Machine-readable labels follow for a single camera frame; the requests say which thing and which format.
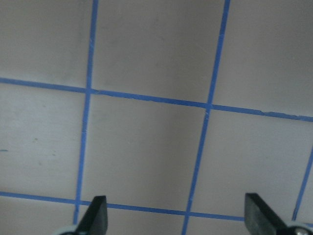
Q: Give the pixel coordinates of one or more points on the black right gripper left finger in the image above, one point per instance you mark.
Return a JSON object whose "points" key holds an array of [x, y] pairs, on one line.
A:
{"points": [[95, 219]]}

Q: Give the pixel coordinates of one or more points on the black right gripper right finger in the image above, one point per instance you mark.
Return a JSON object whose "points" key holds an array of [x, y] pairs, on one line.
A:
{"points": [[260, 219]]}

